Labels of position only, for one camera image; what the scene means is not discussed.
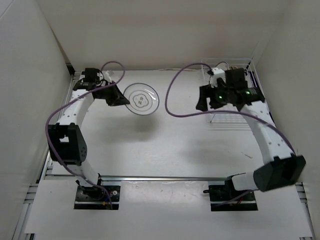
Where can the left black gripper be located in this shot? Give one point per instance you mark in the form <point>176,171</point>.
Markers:
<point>117,98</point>

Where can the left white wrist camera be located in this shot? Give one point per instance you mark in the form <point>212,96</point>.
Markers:
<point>108,75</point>

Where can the white plate blue motif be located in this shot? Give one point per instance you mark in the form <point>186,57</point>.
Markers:
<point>143,99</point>

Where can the white front cover board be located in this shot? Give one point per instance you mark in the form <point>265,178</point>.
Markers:
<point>164,211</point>

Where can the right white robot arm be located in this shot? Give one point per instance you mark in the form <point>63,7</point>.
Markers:
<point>281,166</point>

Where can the aluminium frame rail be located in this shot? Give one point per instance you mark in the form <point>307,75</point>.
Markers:
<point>117,178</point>

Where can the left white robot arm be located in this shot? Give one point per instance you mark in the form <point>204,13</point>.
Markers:
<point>67,145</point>

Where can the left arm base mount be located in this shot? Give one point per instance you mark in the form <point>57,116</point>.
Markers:
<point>87,198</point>

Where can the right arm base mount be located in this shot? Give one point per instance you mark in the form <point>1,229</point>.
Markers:
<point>222,200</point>

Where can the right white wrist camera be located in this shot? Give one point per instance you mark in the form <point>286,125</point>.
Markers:
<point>217,77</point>

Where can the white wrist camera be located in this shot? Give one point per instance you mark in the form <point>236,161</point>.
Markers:
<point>108,75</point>
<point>217,77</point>

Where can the white wire dish rack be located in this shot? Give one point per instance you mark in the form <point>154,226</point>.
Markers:
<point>227,121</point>

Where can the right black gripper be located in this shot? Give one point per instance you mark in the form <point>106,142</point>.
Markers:
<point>206,91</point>

